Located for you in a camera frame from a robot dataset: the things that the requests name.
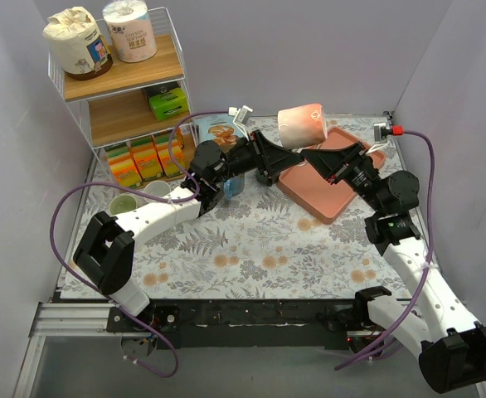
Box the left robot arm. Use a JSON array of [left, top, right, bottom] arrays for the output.
[[73, 130, 304, 332]]

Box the pink mug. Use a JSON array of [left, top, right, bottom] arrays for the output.
[[277, 103, 328, 150]]

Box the purple cable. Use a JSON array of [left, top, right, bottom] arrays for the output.
[[50, 110, 236, 378], [333, 129, 437, 371]]

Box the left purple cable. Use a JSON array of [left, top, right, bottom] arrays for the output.
[[50, 110, 236, 378]]

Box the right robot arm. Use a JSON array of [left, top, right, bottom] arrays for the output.
[[301, 143, 486, 394]]

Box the snack bag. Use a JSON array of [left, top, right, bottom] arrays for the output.
[[194, 114, 243, 153]]

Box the green mug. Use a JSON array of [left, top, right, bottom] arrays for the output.
[[109, 194, 139, 216]]

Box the left sponge pack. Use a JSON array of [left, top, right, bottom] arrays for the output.
[[104, 143, 142, 188]]

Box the patterned blue mug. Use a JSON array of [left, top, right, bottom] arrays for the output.
[[223, 174, 245, 201]]

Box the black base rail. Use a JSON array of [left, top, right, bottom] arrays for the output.
[[106, 298, 382, 350]]

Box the light blue mug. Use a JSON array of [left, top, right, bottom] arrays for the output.
[[143, 181, 172, 197]]

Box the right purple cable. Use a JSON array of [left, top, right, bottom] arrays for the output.
[[333, 129, 437, 371]]

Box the green tissue box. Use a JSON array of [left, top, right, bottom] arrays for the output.
[[143, 82, 189, 121]]

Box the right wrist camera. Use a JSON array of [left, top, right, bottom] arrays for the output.
[[367, 123, 405, 154]]

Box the pink tray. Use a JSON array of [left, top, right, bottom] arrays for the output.
[[276, 127, 386, 225]]

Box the white toilet paper roll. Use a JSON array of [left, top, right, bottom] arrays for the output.
[[102, 0, 157, 63]]

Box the middle sponge pack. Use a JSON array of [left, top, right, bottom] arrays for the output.
[[130, 137, 163, 182]]

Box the beige toilet paper roll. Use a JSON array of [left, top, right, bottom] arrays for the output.
[[42, 7, 113, 80]]

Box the white wire wooden shelf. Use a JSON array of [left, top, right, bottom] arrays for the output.
[[47, 7, 192, 180]]

